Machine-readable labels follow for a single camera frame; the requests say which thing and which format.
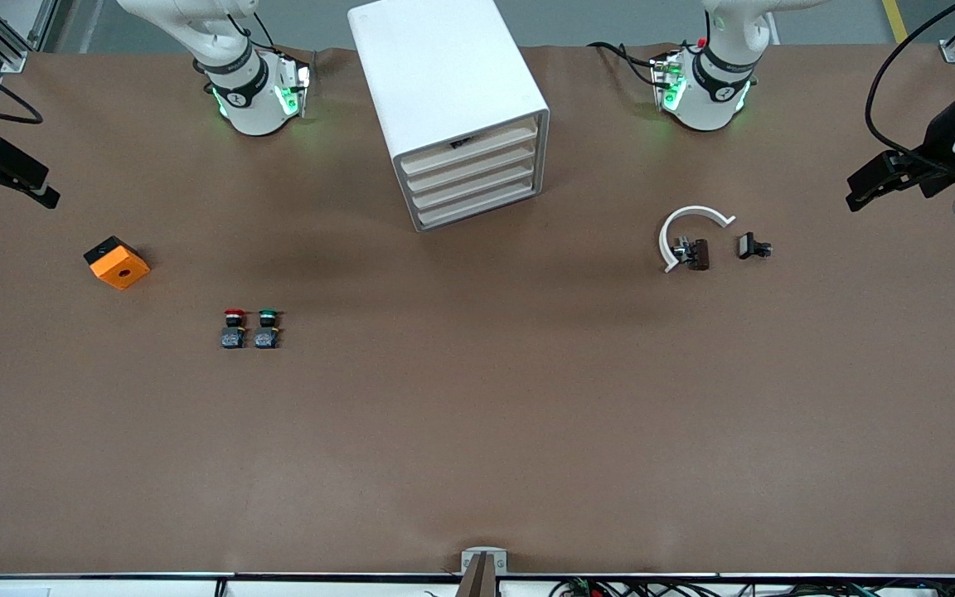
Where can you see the red push button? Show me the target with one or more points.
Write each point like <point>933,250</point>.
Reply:
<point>234,315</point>

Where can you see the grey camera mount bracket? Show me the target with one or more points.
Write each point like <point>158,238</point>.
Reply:
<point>484,568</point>

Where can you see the orange box with hole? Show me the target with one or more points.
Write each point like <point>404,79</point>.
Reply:
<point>119,267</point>

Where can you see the silver right arm base block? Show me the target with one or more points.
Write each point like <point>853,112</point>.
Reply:
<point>295,87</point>

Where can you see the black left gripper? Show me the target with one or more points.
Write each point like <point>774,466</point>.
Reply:
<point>938,148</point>

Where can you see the brown table cover sheet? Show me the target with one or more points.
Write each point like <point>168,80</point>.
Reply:
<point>477,414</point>

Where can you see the small black clip part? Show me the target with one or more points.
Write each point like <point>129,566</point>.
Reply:
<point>747,245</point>

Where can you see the white curved pipe clamp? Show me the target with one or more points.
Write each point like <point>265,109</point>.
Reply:
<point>670,232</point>

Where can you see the green push button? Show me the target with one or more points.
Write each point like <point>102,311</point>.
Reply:
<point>268,315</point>

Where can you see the silver left arm base block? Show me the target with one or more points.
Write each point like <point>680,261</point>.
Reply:
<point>666,83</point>

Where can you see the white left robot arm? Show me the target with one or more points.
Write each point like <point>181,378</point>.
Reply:
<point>722,91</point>

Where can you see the brown cylinder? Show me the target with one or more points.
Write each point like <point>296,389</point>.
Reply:
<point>700,255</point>

